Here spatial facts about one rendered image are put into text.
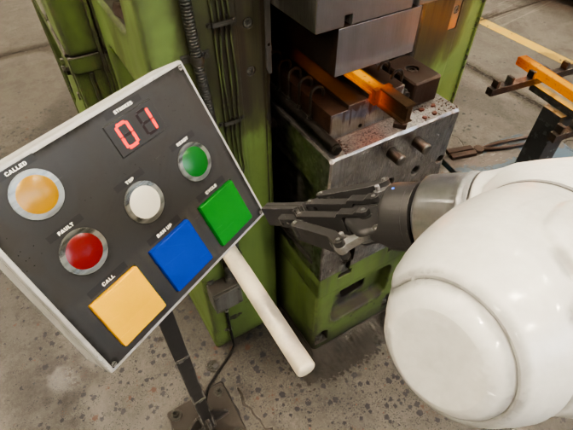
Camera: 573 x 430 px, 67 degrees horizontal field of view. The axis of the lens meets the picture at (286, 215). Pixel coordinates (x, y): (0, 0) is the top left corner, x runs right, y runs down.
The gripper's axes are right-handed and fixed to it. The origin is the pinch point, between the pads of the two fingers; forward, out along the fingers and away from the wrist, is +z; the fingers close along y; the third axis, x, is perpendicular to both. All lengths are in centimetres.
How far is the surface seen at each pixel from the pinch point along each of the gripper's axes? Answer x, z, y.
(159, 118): 17.5, 13.0, -1.4
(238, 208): -0.6, 12.5, 2.0
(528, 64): -21, -6, 93
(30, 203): 17.7, 12.9, -21.2
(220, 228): -0.9, 12.5, -2.6
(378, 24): 11.0, 3.4, 43.6
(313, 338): -80, 57, 31
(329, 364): -92, 55, 30
